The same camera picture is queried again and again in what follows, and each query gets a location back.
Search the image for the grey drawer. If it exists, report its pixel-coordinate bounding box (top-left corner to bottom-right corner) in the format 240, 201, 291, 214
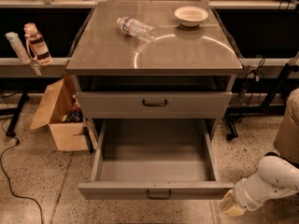
76, 91, 232, 119
78, 119, 233, 200

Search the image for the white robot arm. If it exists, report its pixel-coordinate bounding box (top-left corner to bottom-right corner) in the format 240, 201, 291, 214
220, 155, 299, 217

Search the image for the tan robot base cover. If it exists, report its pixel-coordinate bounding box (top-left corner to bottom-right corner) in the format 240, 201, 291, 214
274, 89, 299, 163

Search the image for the grey drawer cabinet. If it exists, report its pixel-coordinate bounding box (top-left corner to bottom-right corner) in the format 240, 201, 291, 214
67, 1, 242, 132

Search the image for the grey top drawer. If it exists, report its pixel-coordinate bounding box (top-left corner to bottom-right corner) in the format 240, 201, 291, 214
76, 91, 232, 119

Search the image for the black table leg right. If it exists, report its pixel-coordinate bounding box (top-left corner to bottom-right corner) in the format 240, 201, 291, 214
224, 51, 299, 141

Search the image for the black table leg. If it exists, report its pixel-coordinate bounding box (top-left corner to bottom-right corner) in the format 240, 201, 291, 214
6, 91, 29, 137
224, 51, 299, 141

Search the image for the white bowl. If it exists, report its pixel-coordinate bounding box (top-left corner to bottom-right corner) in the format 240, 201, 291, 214
175, 7, 208, 27

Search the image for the cardboard box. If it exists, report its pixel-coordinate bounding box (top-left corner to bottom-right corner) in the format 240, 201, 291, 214
30, 77, 97, 151

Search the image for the clear plastic water bottle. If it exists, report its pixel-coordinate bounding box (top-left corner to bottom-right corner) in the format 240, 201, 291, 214
117, 17, 156, 43

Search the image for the black table leg left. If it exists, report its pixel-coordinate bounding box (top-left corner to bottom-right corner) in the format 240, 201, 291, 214
6, 91, 29, 137

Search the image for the pink brown striped bottle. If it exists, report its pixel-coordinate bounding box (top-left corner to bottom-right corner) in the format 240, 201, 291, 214
23, 23, 52, 66

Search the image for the white cylindrical bottle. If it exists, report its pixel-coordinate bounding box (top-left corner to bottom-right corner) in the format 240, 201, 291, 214
6, 32, 31, 64

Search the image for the black floor cable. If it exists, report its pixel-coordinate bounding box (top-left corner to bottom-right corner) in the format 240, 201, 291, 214
0, 91, 45, 224

